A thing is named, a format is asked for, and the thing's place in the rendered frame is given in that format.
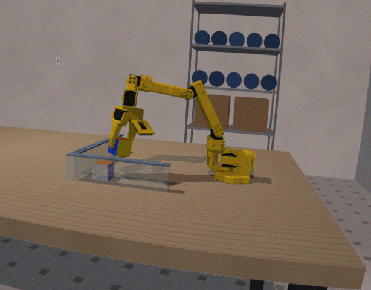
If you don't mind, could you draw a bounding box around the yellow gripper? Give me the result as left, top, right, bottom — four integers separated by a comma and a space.
109, 106, 154, 149

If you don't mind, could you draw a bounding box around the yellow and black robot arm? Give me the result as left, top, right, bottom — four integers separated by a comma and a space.
122, 74, 254, 184

